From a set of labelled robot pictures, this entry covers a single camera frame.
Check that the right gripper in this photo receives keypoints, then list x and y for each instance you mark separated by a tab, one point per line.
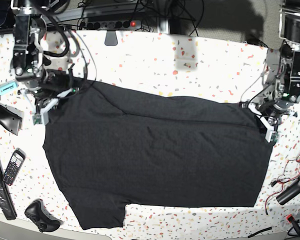
47	92

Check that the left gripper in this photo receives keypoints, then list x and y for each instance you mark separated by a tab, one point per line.
270	113

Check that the black T-shirt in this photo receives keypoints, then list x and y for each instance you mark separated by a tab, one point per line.
111	147

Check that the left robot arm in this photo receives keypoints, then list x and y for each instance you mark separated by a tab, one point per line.
283	91

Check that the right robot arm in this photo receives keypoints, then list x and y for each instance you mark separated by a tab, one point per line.
30	60

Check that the teal highlighter marker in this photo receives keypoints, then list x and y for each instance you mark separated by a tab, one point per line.
7	87

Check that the black handheld scanner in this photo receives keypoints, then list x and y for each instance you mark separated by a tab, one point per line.
11	118

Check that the black cylinder tool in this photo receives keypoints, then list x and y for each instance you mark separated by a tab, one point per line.
288	194

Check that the terrazzo pattern table cloth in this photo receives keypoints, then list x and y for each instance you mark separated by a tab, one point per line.
163	65

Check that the black power strip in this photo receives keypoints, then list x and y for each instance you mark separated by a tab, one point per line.
110	25

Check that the long black bar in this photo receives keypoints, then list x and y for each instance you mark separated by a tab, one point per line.
6	203

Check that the black game controller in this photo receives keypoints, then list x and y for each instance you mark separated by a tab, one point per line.
43	221

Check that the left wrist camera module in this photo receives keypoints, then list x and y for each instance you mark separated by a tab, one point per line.
271	136

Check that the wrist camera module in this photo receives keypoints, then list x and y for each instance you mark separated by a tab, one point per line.
40	118
271	136

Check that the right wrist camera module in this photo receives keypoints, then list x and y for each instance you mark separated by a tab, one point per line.
40	118

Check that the red handled tool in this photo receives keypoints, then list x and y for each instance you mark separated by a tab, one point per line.
295	225

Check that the black cable strip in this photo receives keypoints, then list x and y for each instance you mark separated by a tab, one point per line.
259	232

